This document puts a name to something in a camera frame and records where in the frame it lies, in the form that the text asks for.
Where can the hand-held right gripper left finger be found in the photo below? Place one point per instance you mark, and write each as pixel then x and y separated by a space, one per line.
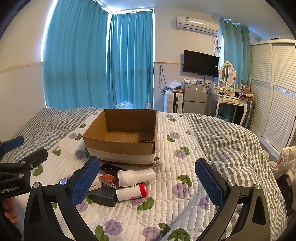
pixel 85 178

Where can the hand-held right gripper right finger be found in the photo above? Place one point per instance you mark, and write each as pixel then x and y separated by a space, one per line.
pixel 209 180

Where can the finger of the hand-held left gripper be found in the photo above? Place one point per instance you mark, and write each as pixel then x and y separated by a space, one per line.
pixel 12 143
pixel 34 156

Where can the white power bank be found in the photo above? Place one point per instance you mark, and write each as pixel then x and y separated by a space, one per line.
pixel 96 186

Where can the red snack packet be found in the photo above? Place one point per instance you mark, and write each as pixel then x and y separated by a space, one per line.
pixel 108 179

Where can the black power bank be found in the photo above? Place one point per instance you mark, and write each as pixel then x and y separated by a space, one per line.
pixel 104 198

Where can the black remote control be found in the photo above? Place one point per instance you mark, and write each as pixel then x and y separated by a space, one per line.
pixel 111 167

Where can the white bottle with red cap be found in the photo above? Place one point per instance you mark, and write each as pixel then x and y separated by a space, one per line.
pixel 129 192

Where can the white cylindrical bottle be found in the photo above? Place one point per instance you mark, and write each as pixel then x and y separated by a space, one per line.
pixel 135 177

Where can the person's left hand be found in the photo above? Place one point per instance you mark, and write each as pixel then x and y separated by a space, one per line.
pixel 10 209

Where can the white floral quilt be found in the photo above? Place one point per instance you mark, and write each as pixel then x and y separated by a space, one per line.
pixel 175 199

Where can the grey checked blanket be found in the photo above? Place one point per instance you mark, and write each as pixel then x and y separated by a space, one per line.
pixel 231 143

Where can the blue basket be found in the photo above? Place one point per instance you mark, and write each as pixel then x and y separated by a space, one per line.
pixel 223 115

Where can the drink cup with straw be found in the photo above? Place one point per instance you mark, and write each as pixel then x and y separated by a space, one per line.
pixel 274 165

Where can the grey suitcase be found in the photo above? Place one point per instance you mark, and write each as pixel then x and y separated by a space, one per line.
pixel 251 113

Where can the white dressing table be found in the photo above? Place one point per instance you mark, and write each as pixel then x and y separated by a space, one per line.
pixel 229 100

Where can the white padded jacket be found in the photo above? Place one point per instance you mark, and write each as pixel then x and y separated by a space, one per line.
pixel 289 160

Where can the white plastic bag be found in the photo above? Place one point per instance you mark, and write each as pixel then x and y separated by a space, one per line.
pixel 124 105

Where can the silver small fridge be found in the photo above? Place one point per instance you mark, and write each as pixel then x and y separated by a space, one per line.
pixel 194 97

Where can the white suitcase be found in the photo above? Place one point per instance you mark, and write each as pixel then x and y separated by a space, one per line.
pixel 172 102

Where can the small cardboard box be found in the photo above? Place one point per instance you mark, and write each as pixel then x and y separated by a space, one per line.
pixel 247 92

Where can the clear plastic bag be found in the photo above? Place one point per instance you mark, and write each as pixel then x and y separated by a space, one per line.
pixel 174 84

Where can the wide blue curtain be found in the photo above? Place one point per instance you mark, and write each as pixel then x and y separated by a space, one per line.
pixel 74 60

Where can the white oval mirror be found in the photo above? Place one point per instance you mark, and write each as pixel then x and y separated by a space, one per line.
pixel 227 73

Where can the white louvred wardrobe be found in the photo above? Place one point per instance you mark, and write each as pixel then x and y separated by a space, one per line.
pixel 275 92

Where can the narrow blue curtain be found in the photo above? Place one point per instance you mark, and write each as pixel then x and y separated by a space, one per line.
pixel 233 44

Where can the white air conditioner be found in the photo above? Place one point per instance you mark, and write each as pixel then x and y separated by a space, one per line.
pixel 196 24

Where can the black wall television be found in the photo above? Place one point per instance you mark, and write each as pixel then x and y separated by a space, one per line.
pixel 200 62

